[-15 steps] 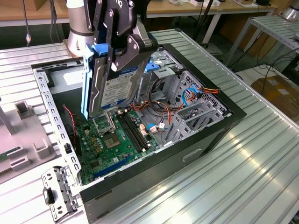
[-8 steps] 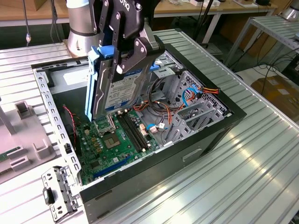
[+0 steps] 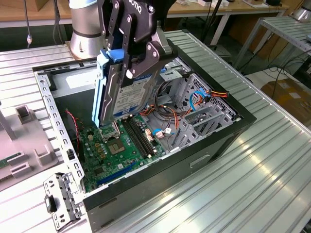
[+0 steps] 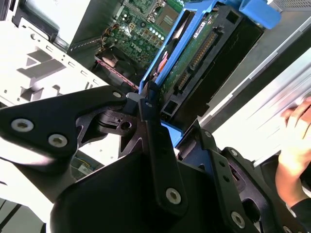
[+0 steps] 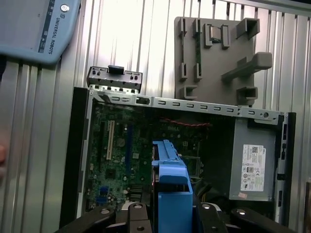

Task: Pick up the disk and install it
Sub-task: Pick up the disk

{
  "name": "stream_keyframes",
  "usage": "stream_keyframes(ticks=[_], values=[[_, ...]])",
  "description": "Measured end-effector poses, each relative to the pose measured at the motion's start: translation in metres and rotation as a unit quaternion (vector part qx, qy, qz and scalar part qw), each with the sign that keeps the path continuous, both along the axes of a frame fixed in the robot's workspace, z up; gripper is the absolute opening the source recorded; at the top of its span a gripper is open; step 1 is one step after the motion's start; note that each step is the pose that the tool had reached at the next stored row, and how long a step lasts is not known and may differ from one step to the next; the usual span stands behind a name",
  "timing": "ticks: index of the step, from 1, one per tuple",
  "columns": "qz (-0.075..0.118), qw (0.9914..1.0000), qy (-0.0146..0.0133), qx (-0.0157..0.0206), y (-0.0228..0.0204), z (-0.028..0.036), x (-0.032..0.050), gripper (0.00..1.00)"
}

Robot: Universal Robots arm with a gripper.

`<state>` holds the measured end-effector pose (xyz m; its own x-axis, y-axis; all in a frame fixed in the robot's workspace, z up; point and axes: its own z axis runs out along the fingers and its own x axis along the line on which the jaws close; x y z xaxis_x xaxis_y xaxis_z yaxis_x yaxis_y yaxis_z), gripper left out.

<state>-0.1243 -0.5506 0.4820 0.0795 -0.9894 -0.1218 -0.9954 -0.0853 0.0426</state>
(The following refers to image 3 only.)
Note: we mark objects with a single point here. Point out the grey power supply unit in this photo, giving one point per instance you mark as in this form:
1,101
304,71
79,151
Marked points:
73,102

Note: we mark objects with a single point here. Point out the grey metal disk bay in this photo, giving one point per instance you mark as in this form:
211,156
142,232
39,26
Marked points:
206,111

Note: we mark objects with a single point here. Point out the black open PC case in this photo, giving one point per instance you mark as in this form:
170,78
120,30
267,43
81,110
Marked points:
158,179

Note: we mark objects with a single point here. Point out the CPU socket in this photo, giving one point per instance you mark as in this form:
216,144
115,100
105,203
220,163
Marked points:
116,146

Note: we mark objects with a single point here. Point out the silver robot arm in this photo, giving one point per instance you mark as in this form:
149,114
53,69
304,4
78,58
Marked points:
82,29

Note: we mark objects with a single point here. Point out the large cardboard box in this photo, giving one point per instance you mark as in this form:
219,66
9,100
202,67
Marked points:
289,97

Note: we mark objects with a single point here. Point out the metal slat side table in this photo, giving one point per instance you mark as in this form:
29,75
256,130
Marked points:
281,26

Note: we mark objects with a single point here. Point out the green RAM stick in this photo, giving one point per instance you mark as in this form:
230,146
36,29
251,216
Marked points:
9,159

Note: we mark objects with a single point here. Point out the hard disk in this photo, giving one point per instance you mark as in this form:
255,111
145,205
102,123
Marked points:
131,97

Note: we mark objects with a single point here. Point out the metal expansion slot retainer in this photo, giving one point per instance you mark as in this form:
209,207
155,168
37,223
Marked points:
63,191

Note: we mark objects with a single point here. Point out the black case fan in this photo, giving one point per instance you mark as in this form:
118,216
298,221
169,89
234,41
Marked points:
71,136

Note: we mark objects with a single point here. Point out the blue expansion slot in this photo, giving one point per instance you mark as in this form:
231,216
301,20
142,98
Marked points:
116,173

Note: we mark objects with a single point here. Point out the grey parts rack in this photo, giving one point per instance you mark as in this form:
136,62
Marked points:
26,143

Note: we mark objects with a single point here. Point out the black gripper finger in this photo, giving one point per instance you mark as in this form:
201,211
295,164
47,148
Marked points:
145,60
113,24

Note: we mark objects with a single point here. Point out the green motherboard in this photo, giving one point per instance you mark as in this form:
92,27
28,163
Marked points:
134,151

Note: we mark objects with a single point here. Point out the grey metal drive cage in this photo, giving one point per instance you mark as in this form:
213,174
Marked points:
175,80

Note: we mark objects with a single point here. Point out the RAM slot with white clips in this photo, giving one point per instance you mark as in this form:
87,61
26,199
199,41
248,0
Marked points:
137,136
143,133

